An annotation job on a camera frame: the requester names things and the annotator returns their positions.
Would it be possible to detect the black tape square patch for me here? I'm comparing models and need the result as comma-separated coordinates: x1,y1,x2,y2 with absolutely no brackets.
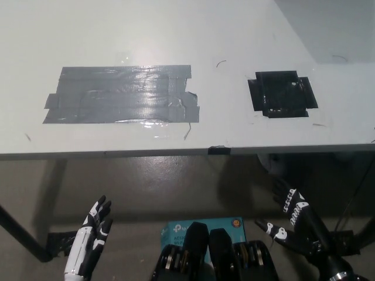
247,70,319,119

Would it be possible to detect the black ribbed robot torso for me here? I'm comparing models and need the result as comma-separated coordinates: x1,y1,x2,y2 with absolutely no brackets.
151,221,279,281

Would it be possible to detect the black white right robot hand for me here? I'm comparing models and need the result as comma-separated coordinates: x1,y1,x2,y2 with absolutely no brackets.
254,177,338,273

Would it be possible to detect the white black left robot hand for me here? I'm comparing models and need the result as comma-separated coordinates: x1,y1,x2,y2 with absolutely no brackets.
64,195,114,278

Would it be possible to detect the thin black cable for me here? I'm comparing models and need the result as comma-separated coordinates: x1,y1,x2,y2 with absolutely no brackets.
335,159,374,231

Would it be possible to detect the black metal table leg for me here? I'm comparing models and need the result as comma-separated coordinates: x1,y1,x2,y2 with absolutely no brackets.
353,216,375,254
0,204,52,262

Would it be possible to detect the teal router cardboard box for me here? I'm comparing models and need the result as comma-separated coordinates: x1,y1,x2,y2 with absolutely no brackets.
160,216,247,258

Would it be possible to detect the white round object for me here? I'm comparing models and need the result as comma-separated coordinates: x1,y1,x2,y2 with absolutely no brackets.
257,153,291,177

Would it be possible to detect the small black tape piece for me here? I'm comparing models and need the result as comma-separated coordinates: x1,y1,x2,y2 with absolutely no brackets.
207,145,231,155

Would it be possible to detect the grey duct tape patch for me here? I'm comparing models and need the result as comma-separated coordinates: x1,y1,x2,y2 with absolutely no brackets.
42,64,200,125

